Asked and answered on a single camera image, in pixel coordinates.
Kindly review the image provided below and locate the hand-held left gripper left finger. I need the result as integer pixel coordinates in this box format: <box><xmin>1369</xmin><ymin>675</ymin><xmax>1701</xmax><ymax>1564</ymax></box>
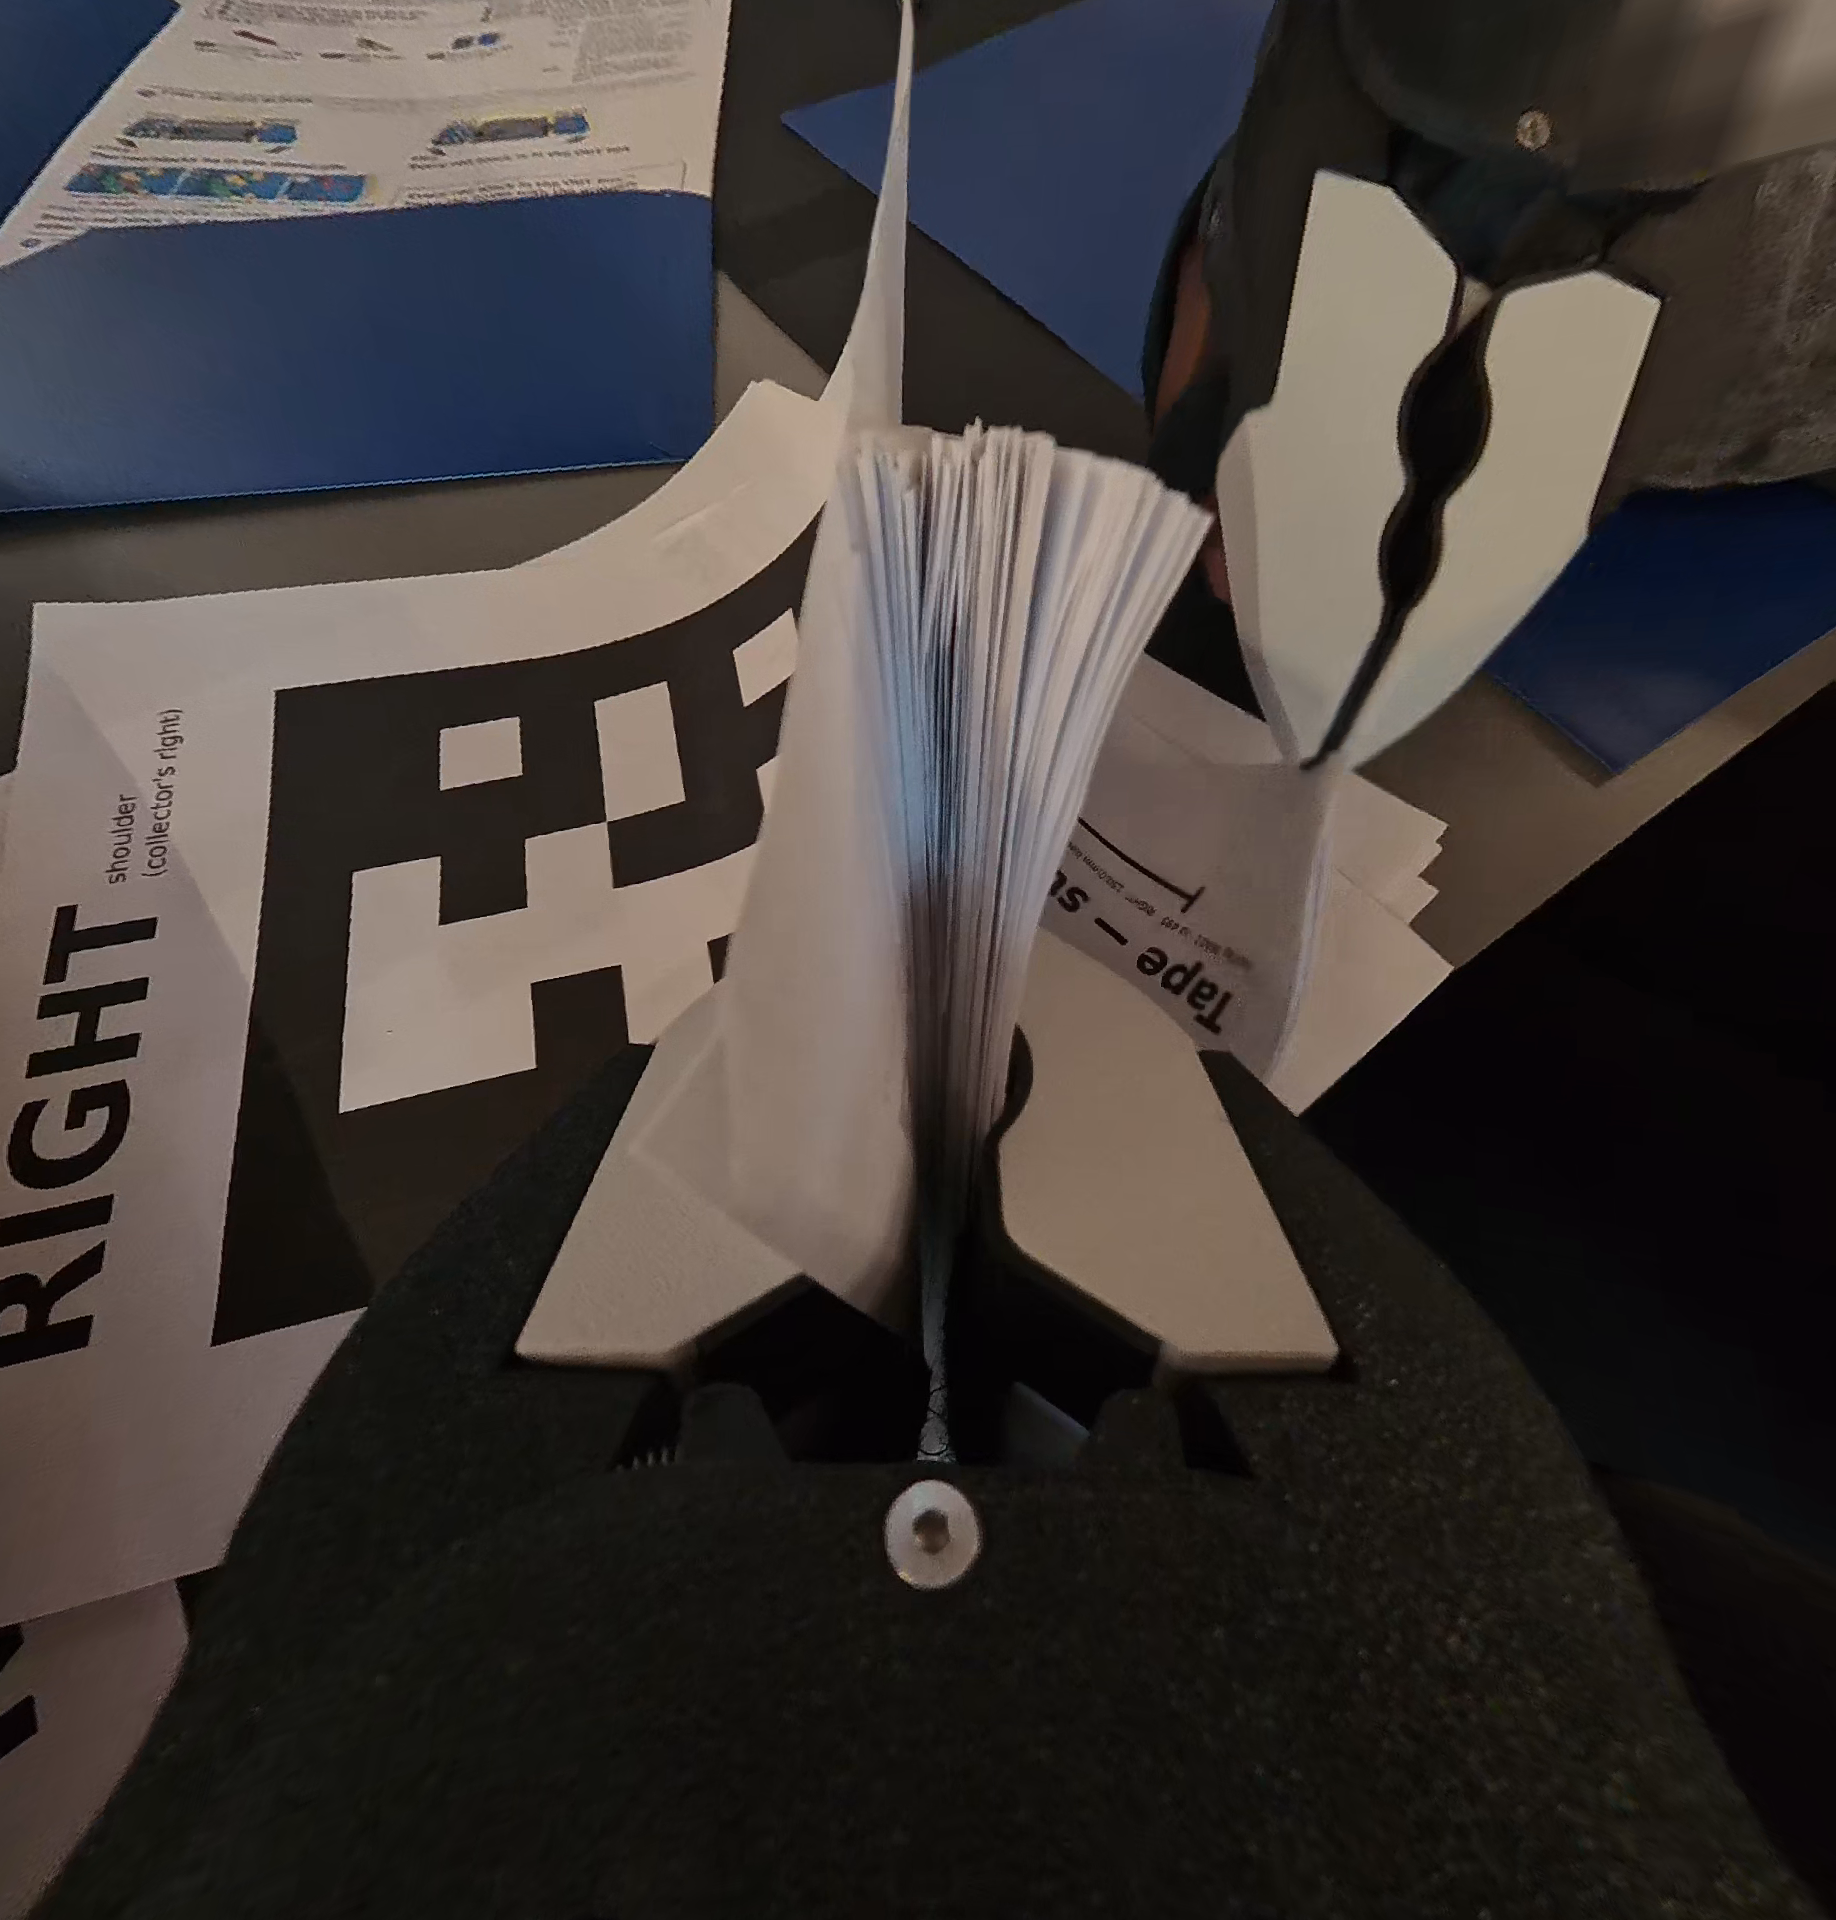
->
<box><xmin>516</xmin><ymin>1048</ymin><xmax>804</xmax><ymax>1379</ymax></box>

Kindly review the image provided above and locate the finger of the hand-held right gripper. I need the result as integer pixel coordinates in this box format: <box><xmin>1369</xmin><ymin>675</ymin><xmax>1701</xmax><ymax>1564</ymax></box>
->
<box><xmin>1215</xmin><ymin>168</ymin><xmax>1464</xmax><ymax>769</ymax></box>
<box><xmin>1324</xmin><ymin>268</ymin><xmax>1664</xmax><ymax>777</ymax></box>

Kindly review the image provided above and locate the person's right hand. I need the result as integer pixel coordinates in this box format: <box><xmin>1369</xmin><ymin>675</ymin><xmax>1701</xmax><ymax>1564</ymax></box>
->
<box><xmin>1149</xmin><ymin>141</ymin><xmax>1283</xmax><ymax>606</ymax></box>

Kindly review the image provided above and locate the stack of printed paper sheets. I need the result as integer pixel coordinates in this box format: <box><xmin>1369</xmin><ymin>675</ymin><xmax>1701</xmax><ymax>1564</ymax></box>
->
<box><xmin>0</xmin><ymin>0</ymin><xmax>1460</xmax><ymax>1802</ymax></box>

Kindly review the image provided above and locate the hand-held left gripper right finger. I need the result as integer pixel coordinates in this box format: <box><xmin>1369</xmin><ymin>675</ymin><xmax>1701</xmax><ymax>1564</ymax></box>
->
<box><xmin>960</xmin><ymin>1027</ymin><xmax>1341</xmax><ymax>1379</ymax></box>

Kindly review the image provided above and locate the dark desk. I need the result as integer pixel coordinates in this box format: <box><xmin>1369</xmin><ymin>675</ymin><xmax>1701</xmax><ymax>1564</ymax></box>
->
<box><xmin>0</xmin><ymin>0</ymin><xmax>1836</xmax><ymax>1118</ymax></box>

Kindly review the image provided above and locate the person's right forearm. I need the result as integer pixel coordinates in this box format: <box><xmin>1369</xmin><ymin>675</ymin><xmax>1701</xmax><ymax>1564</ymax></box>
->
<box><xmin>1583</xmin><ymin>144</ymin><xmax>1836</xmax><ymax>521</ymax></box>

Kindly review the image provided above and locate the blue paper folder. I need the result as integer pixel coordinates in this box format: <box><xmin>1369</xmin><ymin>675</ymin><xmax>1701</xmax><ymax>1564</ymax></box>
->
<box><xmin>781</xmin><ymin>0</ymin><xmax>1836</xmax><ymax>780</ymax></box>
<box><xmin>0</xmin><ymin>0</ymin><xmax>727</xmax><ymax>521</ymax></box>

